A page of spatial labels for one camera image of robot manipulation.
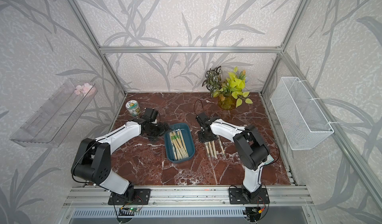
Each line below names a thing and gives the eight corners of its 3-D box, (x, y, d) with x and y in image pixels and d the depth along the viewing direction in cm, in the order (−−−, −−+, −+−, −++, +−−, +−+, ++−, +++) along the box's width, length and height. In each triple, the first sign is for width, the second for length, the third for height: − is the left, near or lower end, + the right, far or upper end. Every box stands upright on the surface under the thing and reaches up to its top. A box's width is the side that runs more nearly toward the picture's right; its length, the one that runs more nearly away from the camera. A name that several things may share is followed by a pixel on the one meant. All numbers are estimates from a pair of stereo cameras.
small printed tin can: (128, 116, 108) (123, 108, 102) (131, 107, 114) (127, 99, 107) (139, 116, 108) (135, 108, 102) (142, 107, 114) (138, 99, 107)
